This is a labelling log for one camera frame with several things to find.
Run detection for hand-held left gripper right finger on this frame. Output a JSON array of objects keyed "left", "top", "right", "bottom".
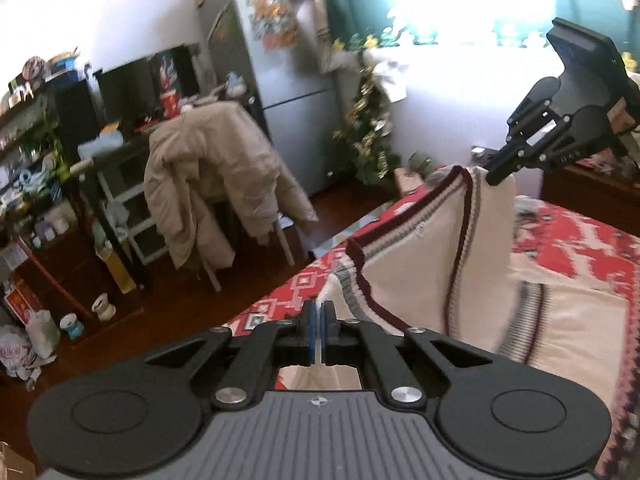
[{"left": 322, "top": 300, "right": 496, "bottom": 406}]

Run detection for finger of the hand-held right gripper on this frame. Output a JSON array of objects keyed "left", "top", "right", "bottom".
[
  {"left": 515, "top": 120, "right": 574, "bottom": 174},
  {"left": 484, "top": 102, "right": 569, "bottom": 184}
]

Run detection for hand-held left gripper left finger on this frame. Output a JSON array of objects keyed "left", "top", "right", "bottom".
[{"left": 145, "top": 300, "right": 317, "bottom": 409}]

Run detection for cream knit striped vest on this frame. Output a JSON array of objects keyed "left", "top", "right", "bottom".
[{"left": 277, "top": 162, "right": 631, "bottom": 406}]

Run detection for dark wooden nightstand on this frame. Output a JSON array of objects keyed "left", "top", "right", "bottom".
[{"left": 540, "top": 157, "right": 640, "bottom": 236}]

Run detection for green wrapped gift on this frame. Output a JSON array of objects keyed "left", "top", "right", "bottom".
[{"left": 409, "top": 152, "right": 437, "bottom": 176}]

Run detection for red patterned blanket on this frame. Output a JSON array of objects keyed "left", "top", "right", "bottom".
[{"left": 220, "top": 195, "right": 640, "bottom": 480}]

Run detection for chair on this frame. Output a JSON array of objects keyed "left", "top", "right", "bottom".
[{"left": 197, "top": 102, "right": 296, "bottom": 293}]

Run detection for small christmas tree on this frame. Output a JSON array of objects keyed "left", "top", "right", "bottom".
[{"left": 330, "top": 35, "right": 403, "bottom": 186}]

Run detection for white ribbon bow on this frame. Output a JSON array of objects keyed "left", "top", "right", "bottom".
[{"left": 370, "top": 47, "right": 411, "bottom": 101}]

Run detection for beige puffer jacket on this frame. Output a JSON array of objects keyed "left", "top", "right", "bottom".
[{"left": 143, "top": 101, "right": 319, "bottom": 271}]

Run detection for white storage rack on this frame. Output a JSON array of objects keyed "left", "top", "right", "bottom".
[{"left": 97, "top": 160, "right": 171, "bottom": 266}]

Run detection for yellow paper bag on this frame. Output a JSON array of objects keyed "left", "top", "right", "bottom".
[{"left": 102, "top": 242, "right": 137, "bottom": 295}]

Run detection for grey refrigerator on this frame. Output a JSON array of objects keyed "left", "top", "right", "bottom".
[{"left": 200, "top": 0, "right": 351, "bottom": 198}]

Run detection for white ceramic bowl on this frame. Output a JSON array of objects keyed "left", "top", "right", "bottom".
[{"left": 91, "top": 294, "right": 117, "bottom": 322}]

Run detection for green printed curtain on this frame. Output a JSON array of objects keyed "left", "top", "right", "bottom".
[{"left": 320, "top": 0, "right": 640, "bottom": 51}]

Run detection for blue ceramic bowl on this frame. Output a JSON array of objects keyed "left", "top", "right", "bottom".
[{"left": 60, "top": 313, "right": 85, "bottom": 340}]

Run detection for dark wooden drawer cabinet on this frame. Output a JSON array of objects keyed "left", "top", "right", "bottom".
[{"left": 15, "top": 225, "right": 131, "bottom": 321}]

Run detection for white plastic bag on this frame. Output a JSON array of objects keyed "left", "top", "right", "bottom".
[{"left": 26, "top": 309, "right": 61, "bottom": 358}]

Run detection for group of fridge magnets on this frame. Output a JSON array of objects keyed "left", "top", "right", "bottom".
[{"left": 245, "top": 0, "right": 301, "bottom": 51}]

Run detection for light blue box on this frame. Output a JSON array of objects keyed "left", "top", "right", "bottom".
[{"left": 77, "top": 130, "right": 123, "bottom": 158}]

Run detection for red flat box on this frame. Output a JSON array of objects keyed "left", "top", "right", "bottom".
[{"left": 4, "top": 290, "right": 41, "bottom": 328}]

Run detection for red printed plastic bag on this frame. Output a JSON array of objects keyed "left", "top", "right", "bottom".
[{"left": 0, "top": 324, "right": 43, "bottom": 381}]

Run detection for black monitor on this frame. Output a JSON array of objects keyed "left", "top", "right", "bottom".
[{"left": 97, "top": 57, "right": 156, "bottom": 126}]

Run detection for cluttered shelf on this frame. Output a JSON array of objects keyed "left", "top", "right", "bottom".
[{"left": 0, "top": 50, "right": 101, "bottom": 241}]

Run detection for cardboard box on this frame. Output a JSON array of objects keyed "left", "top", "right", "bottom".
[{"left": 0, "top": 440, "right": 36, "bottom": 480}]

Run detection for red broom handle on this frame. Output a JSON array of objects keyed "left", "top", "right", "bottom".
[{"left": 20, "top": 245, "right": 93, "bottom": 321}]

